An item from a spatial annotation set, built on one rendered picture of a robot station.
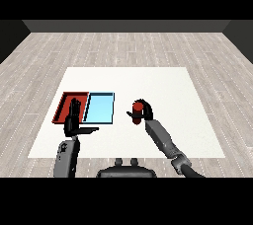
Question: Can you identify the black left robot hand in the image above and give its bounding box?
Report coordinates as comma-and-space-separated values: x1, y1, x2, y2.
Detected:
63, 97, 100, 138

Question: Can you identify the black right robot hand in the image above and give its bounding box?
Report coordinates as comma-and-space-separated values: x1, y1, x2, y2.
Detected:
126, 98, 154, 121

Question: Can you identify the red can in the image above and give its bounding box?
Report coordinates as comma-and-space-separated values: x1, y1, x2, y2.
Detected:
131, 102, 145, 125

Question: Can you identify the red shallow open box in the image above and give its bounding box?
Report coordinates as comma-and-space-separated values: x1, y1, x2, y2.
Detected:
51, 91, 91, 125

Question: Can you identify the light blue shallow open box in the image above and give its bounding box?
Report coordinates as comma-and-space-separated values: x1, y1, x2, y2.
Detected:
81, 92, 116, 125

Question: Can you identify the dark grey robot body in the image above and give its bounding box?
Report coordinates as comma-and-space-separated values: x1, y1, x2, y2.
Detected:
95, 157, 158, 179

